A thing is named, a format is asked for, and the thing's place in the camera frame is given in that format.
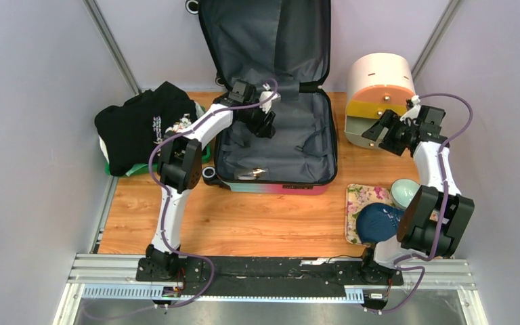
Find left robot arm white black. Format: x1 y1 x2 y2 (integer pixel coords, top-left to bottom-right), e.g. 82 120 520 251
142 78 279 281

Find dark blue plate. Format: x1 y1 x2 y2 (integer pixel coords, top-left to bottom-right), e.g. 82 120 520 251
355 202 404 244

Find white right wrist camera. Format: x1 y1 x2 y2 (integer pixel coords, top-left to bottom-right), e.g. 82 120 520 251
400 95 421 123

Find round pastel drawer cabinet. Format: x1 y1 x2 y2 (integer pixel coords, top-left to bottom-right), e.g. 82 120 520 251
344 52 416 149

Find light green saucer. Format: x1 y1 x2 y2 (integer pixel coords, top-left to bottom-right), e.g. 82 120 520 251
390 179 420 210

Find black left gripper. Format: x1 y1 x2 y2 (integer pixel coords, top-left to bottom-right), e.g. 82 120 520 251
242 100 276 139

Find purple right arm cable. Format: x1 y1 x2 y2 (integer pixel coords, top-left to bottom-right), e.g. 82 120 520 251
367 93 475 314

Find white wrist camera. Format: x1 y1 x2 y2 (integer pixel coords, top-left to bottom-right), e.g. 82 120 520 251
400 95 421 123
259 90 280 114

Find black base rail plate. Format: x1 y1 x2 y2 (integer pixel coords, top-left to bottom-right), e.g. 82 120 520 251
135 255 404 298

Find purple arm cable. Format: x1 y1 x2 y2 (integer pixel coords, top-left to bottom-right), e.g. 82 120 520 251
367 93 475 314
146 78 280 315

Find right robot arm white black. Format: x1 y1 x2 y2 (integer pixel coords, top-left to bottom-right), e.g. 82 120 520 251
359 105 475 284

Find green plastic tray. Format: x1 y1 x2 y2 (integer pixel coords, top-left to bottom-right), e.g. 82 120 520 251
104 146 212 175

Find white cloth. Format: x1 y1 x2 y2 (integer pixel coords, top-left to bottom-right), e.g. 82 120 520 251
98 136 110 164

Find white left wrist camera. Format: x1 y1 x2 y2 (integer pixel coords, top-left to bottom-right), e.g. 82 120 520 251
259 90 280 114

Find black floral print garment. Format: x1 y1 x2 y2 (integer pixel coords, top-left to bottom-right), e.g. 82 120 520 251
93 81 204 177

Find floral pattern tray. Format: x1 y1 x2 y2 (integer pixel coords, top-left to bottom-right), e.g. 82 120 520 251
345 184 398 246

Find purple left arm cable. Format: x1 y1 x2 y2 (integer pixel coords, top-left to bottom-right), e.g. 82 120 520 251
146 78 280 315

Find green tie-dye garment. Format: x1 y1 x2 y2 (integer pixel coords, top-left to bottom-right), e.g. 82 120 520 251
124 164 149 177

